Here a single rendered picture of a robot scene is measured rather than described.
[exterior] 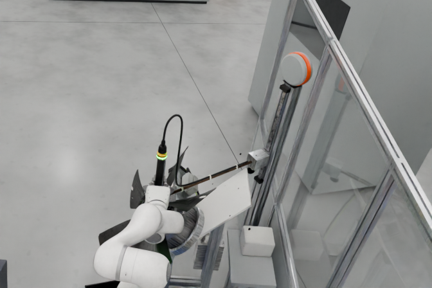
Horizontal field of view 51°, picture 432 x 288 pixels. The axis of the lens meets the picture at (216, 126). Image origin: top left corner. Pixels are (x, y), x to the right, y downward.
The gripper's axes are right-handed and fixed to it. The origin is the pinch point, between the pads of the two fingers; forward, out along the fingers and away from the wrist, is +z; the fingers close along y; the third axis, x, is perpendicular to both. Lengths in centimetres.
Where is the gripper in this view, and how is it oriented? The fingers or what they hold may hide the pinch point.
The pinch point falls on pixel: (159, 180)
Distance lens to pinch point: 203.0
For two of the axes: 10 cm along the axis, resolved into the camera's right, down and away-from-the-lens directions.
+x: 1.6, -7.9, -5.9
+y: 9.9, 1.1, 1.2
